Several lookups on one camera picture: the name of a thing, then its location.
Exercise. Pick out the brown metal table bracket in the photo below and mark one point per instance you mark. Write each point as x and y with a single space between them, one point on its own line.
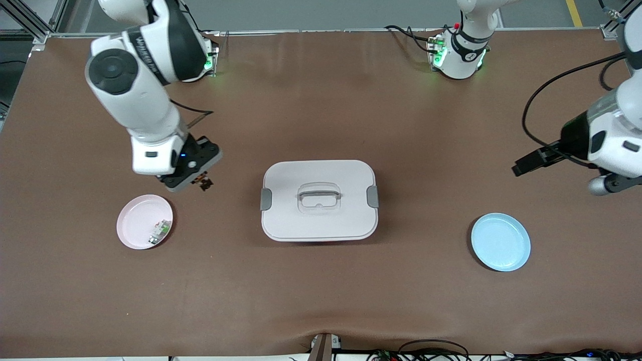
323 348

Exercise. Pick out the brown table mat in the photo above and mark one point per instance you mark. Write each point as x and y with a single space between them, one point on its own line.
321 291

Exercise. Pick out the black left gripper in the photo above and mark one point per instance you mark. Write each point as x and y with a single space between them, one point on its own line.
573 135

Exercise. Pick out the blue round plate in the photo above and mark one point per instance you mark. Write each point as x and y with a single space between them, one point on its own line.
501 243

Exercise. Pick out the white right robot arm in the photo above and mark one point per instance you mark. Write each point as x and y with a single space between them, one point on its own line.
140 95

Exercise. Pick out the green white switch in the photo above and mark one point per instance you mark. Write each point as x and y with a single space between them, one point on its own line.
159 232

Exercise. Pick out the silver table edge rail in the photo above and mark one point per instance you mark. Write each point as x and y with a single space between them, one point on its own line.
326 31

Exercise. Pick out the white lidded storage box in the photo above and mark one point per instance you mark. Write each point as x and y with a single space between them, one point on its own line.
319 220

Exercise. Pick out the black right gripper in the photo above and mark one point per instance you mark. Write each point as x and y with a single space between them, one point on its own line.
205 181

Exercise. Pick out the pink round plate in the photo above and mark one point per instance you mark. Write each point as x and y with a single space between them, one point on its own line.
138 223

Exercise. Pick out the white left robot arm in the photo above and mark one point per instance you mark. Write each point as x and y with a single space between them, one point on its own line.
459 55

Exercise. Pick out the aluminium frame post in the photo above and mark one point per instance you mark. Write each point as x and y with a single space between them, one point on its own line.
35 20
613 25

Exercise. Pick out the black orange switch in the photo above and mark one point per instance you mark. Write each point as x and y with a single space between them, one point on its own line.
204 184

